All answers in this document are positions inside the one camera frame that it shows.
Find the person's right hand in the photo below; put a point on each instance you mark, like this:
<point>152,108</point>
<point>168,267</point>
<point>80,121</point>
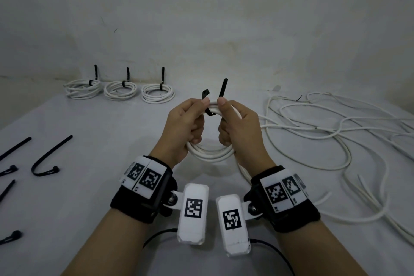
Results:
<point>245,136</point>

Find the person's left hand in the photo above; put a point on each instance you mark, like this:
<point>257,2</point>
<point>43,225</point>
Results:
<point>176,130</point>

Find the person's right thumb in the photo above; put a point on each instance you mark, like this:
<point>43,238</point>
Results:
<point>227,107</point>

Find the person's left thumb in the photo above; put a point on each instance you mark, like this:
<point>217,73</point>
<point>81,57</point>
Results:
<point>198,104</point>

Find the person's right forearm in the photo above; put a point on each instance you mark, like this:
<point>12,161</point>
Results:
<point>317,250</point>

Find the person's left forearm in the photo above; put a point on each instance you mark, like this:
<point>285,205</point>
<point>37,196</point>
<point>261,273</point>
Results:
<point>106,246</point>

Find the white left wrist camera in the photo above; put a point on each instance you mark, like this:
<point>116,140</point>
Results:
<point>193,220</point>

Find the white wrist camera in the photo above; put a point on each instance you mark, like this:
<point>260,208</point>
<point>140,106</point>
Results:
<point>193,220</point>
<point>233,237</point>

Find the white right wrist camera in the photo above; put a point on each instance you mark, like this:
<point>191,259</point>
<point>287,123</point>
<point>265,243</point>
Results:
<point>233,237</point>

